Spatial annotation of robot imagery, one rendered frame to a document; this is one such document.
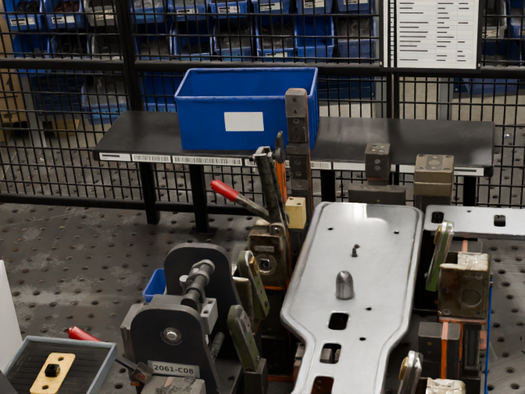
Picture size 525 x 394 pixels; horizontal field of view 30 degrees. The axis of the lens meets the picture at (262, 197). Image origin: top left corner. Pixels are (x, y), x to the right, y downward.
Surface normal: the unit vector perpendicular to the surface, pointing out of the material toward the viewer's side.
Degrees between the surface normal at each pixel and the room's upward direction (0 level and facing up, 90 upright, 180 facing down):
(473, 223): 0
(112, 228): 0
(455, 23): 90
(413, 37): 90
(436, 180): 89
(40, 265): 0
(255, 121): 90
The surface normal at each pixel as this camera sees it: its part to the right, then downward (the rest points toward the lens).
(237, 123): -0.14, 0.50
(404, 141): -0.07, -0.87
